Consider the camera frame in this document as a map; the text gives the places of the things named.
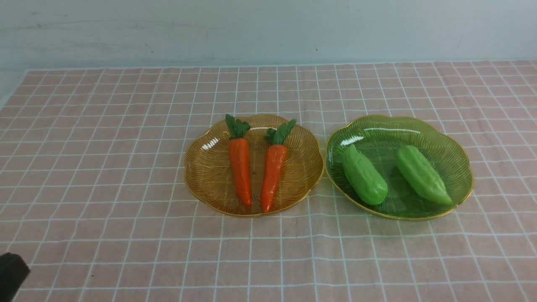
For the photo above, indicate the black robot arm screen left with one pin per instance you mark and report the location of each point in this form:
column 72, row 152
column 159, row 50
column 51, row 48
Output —
column 13, row 272

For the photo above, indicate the green ribbed plastic plate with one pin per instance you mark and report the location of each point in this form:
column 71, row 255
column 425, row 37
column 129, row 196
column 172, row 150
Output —
column 379, row 137

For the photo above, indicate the amber ribbed plastic plate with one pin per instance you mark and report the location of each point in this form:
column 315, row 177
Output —
column 208, row 174

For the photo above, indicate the orange toy carrot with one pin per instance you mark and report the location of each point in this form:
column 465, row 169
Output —
column 275, row 156
column 239, row 156

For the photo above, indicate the green toy cucumber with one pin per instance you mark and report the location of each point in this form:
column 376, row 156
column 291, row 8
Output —
column 421, row 176
column 363, row 177

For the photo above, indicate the pink checkered tablecloth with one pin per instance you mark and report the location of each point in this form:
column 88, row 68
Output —
column 93, row 196

